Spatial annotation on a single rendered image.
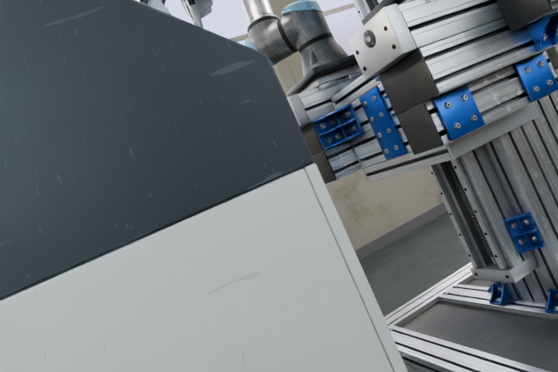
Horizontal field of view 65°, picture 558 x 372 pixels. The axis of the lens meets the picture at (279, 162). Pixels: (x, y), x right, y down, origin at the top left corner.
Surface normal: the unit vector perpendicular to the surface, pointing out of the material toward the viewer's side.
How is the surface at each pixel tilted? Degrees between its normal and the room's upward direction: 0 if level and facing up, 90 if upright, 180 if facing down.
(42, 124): 90
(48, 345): 90
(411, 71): 90
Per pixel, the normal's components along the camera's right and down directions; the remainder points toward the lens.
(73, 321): 0.22, -0.14
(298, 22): -0.39, 0.13
